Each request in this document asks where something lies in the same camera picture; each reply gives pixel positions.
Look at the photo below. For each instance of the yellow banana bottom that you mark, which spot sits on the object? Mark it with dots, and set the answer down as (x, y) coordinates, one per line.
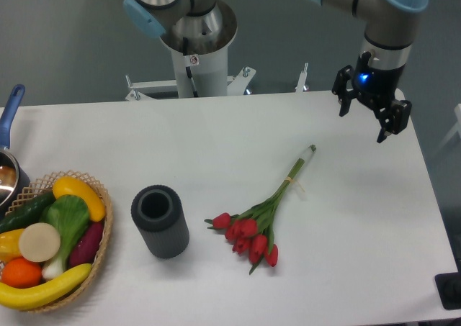
(43, 294)

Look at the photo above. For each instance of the black device table edge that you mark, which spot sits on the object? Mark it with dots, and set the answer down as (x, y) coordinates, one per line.
(448, 286)

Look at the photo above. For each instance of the blue handled saucepan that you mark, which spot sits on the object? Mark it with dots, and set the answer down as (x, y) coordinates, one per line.
(13, 177)

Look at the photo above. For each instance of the beige round disc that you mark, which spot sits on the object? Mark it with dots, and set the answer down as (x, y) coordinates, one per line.
(39, 242)

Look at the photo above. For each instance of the dark grey ribbed vase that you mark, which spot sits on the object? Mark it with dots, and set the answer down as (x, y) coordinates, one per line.
(158, 214)

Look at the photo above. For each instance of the dark green cucumber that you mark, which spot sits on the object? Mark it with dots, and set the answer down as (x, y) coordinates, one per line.
(28, 213)

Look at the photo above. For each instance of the woven wicker basket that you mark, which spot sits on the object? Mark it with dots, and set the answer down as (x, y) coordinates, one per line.
(45, 184)

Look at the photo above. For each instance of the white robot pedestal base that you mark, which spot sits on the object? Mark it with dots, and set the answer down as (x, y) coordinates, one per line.
(197, 34)

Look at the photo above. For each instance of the red tulip bouquet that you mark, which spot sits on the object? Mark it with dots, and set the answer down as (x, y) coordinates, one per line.
(252, 232)

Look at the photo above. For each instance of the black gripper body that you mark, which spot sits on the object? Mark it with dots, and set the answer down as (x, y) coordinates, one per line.
(373, 87)

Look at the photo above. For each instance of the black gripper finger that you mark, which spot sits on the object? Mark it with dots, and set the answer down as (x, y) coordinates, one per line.
(339, 89)
(393, 118)

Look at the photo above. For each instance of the green bok choy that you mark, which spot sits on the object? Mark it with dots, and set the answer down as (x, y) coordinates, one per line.
(69, 215)

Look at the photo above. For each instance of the purple sweet potato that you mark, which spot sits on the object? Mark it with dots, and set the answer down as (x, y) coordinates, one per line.
(87, 247)

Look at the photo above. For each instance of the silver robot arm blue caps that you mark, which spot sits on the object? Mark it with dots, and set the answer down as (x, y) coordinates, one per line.
(391, 27)

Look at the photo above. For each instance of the yellow bell pepper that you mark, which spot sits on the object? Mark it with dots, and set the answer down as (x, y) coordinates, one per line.
(9, 245)

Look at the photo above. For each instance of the orange fruit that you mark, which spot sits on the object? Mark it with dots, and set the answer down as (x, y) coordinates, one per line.
(21, 273)

